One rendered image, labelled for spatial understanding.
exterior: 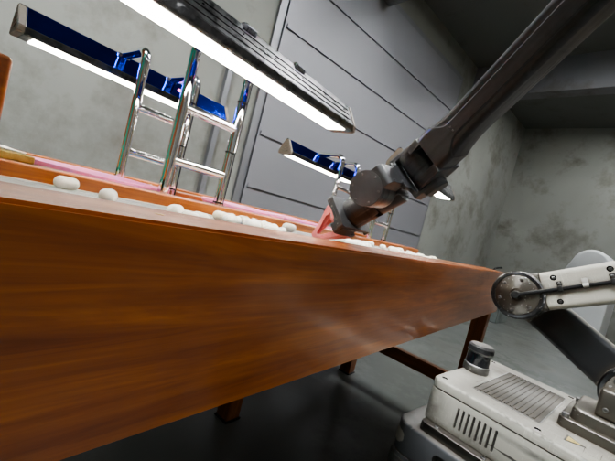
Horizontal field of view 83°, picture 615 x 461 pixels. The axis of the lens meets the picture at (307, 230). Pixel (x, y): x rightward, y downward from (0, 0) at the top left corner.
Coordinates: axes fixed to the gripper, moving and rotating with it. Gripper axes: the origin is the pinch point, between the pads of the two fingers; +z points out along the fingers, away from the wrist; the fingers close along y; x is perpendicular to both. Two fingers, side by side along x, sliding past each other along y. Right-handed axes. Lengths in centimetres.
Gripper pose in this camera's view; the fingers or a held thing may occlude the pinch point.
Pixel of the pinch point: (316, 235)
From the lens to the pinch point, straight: 70.2
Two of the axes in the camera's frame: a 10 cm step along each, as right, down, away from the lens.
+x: 2.8, 8.9, -3.6
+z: -7.4, 4.4, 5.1
